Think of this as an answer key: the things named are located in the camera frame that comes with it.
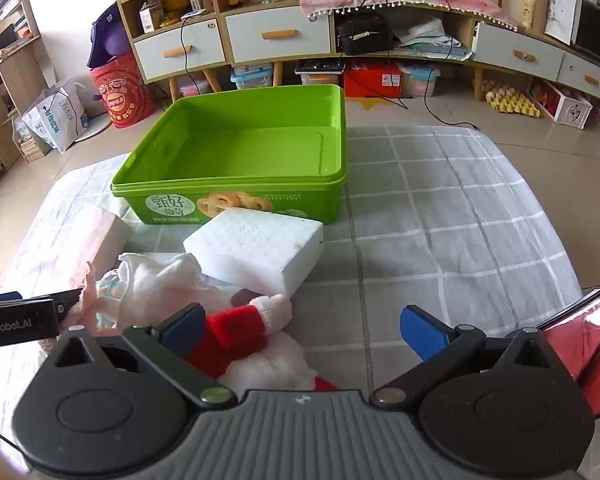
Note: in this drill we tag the black bag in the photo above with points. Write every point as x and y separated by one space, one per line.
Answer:
365 32

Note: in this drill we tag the red santa plush toy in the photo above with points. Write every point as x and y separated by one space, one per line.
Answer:
235 330

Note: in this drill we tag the pile of papers and bags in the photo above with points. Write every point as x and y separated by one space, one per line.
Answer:
430 37

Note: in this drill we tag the white cloth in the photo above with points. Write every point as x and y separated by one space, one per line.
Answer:
155 280

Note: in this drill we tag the clear storage box pink contents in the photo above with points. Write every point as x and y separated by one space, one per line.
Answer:
420 82

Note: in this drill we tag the pinkish white foam block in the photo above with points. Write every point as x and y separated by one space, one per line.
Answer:
75 240

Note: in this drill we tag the pastel striped cloth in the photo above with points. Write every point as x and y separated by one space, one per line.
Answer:
111 292

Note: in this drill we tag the pink plush toy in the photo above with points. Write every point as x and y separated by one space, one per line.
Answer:
86 300

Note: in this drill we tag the red glossy object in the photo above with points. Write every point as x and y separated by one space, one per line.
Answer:
595 335

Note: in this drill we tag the red gift bag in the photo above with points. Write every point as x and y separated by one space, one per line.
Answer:
120 92

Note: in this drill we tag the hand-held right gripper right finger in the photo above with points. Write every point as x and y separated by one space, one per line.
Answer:
422 332

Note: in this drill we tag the small clear storage box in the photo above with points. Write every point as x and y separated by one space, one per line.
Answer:
195 87

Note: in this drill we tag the red storage box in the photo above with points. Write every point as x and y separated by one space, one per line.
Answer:
372 80

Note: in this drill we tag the yellow egg tray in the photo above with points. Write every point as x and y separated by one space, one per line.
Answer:
512 102

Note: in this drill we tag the white printed carton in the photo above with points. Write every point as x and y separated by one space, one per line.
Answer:
567 107

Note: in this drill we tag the small white carton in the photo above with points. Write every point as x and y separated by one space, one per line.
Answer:
151 19

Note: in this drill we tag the clear storage box blue lid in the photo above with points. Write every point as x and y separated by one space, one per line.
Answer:
250 80

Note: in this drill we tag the wooden drawer cabinet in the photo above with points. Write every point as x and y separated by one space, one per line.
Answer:
215 15

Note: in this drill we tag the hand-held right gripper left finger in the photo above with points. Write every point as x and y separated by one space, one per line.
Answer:
182 330

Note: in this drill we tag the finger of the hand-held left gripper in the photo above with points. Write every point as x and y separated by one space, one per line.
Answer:
67 300

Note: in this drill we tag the black microwave oven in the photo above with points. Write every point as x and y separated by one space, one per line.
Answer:
597 30

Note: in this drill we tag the purple plush cushion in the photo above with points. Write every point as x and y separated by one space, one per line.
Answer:
110 35

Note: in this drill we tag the wooden bookshelf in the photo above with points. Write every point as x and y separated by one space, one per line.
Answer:
10 85

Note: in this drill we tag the white shopping bag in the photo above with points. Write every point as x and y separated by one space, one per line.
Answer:
55 115

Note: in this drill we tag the green plastic cookie box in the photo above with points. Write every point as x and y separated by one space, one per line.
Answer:
240 155

